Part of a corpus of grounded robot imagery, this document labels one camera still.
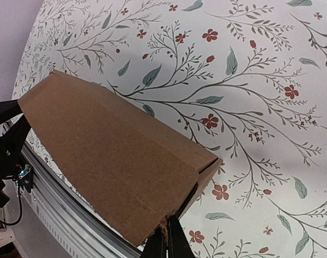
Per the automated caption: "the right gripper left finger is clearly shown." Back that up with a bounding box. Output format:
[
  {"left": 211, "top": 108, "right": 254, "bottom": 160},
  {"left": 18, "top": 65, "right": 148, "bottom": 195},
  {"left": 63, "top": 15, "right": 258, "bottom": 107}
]
[{"left": 0, "top": 100, "right": 31, "bottom": 207}]

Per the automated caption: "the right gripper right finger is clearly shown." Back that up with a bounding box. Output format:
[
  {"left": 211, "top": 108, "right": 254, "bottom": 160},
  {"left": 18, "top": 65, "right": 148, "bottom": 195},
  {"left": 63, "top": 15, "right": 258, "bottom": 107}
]
[{"left": 143, "top": 215, "right": 195, "bottom": 258}]

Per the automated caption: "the brown cardboard box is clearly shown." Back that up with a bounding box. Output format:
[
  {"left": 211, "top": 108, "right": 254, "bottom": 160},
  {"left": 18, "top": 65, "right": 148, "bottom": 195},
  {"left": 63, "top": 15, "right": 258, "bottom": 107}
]
[{"left": 18, "top": 71, "right": 222, "bottom": 246}]

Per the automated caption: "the floral patterned table mat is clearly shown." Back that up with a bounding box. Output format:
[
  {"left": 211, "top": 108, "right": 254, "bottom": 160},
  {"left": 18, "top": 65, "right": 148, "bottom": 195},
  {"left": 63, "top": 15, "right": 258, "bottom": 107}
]
[{"left": 12, "top": 1, "right": 327, "bottom": 257}]

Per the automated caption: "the front aluminium rail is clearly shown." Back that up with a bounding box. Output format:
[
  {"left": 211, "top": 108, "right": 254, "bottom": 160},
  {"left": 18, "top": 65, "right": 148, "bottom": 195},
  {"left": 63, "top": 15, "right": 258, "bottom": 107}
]
[{"left": 12, "top": 145, "right": 140, "bottom": 257}]

